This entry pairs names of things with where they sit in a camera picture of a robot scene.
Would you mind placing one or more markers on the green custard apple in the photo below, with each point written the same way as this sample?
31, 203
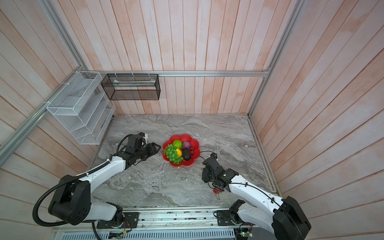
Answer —
178, 144

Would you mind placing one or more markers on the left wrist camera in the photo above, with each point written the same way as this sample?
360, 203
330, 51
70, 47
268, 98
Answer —
145, 136

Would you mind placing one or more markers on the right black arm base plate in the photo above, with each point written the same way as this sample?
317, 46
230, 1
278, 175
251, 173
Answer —
232, 218

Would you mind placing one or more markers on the black wire mesh basket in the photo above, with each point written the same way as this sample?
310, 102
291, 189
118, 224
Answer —
132, 87

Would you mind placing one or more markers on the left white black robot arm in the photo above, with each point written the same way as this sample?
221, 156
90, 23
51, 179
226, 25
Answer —
72, 202

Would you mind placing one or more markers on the horizontal aluminium wall rail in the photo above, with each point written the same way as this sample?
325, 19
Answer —
220, 73

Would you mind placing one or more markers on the green grape bunch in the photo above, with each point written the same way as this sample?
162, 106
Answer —
172, 156

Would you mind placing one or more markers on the red flower-shaped fruit bowl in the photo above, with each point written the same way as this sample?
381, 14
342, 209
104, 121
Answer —
195, 149

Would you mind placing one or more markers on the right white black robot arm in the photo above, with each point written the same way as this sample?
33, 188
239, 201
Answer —
282, 217

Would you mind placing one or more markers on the purple fig fruit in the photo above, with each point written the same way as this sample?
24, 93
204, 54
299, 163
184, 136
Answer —
187, 145

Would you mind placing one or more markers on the lower red cherry pair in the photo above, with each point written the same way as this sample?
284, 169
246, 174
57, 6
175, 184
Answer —
217, 192

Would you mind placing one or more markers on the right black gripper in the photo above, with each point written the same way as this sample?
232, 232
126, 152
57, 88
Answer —
204, 174

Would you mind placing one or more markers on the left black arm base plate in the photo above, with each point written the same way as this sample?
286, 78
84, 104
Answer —
124, 220

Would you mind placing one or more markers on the white wire mesh shelf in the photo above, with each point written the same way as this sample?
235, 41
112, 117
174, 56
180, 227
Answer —
82, 109

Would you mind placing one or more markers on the dark avocado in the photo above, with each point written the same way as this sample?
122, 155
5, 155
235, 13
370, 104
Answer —
186, 154

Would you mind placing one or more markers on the yellow lemon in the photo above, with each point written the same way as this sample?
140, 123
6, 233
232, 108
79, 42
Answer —
179, 152

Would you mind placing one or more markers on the aluminium front rail frame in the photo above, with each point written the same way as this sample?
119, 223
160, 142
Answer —
178, 218

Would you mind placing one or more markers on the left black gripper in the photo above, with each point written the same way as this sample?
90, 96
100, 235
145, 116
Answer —
153, 149

